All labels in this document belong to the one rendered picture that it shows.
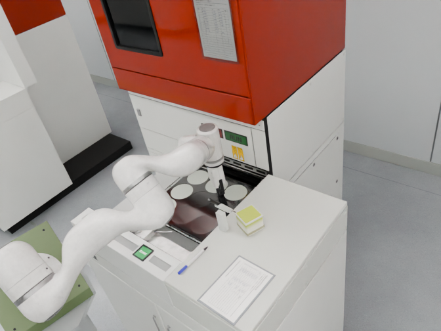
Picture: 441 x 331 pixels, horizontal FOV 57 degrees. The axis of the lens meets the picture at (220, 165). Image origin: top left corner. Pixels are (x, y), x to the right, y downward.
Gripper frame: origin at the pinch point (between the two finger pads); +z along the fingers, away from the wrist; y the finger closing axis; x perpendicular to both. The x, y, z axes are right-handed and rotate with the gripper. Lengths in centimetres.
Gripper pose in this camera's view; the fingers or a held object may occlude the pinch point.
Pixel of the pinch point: (220, 190)
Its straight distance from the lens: 171.3
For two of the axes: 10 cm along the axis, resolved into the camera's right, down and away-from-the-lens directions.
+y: 3.2, 5.3, -7.8
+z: 1.6, 7.9, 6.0
